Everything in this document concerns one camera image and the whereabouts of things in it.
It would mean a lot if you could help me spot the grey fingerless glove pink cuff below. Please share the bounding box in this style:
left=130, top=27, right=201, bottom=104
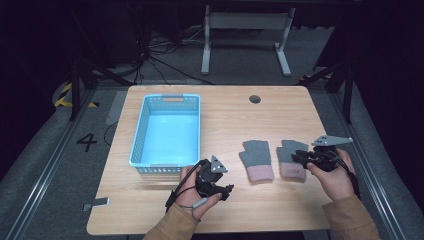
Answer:
left=275, top=139, right=310, bottom=183
left=238, top=139, right=275, bottom=184

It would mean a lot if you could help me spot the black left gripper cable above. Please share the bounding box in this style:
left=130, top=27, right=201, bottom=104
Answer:
left=164, top=158, right=210, bottom=213

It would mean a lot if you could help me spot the small grey metal plate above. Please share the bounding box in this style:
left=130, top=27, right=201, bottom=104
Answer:
left=81, top=196, right=111, bottom=213

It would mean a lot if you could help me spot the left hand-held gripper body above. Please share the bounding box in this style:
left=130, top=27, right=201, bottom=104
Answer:
left=195, top=155, right=230, bottom=198

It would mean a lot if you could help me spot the person's right hand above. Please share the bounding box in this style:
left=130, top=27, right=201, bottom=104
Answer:
left=306, top=148, right=357, bottom=202

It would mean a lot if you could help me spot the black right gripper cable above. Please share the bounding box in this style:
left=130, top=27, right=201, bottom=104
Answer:
left=328, top=149, right=362, bottom=200

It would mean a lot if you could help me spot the bundle of black floor cables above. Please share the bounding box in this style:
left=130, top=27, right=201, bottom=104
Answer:
left=128, top=19, right=216, bottom=86

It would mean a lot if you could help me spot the grey tag on wrist cord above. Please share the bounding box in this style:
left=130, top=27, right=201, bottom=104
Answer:
left=182, top=196, right=210, bottom=223

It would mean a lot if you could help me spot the thin black floor cable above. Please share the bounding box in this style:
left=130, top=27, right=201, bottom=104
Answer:
left=103, top=121, right=120, bottom=147

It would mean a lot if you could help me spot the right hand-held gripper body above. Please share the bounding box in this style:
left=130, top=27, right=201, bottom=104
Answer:
left=307, top=134, right=354, bottom=173

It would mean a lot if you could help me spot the person's left hand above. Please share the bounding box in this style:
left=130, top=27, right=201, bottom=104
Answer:
left=175, top=165, right=223, bottom=221

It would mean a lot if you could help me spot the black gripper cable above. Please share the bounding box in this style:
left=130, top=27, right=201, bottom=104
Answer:
left=164, top=158, right=210, bottom=213
left=328, top=149, right=362, bottom=200

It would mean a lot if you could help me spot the light blue plastic basket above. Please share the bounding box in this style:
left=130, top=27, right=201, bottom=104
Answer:
left=128, top=93, right=202, bottom=175

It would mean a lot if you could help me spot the white metal desk frame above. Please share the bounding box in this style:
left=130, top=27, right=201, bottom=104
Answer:
left=200, top=4, right=297, bottom=78

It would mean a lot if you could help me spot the black metal stand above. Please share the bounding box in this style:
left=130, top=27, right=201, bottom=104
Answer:
left=68, top=56, right=136, bottom=122
left=298, top=58, right=356, bottom=125

